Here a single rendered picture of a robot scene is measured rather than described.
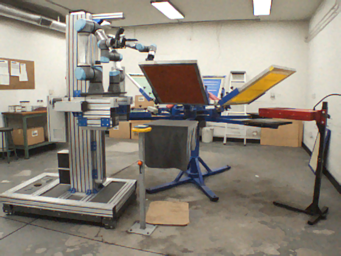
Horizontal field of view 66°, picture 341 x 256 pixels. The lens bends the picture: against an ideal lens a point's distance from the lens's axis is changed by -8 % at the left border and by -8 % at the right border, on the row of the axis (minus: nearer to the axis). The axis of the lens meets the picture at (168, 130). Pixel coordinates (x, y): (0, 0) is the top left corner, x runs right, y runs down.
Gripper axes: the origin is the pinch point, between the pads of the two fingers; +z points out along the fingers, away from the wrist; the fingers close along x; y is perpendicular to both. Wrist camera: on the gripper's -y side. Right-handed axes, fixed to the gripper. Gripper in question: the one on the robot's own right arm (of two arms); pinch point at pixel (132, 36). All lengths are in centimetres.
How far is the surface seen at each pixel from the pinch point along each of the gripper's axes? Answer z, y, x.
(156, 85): -39, 24, -87
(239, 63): -108, -98, -500
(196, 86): 2, 23, -101
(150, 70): -31, 12, -63
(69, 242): -45, 171, 11
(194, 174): -44, 131, -198
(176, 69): -5, 11, -71
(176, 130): 3, 68, -68
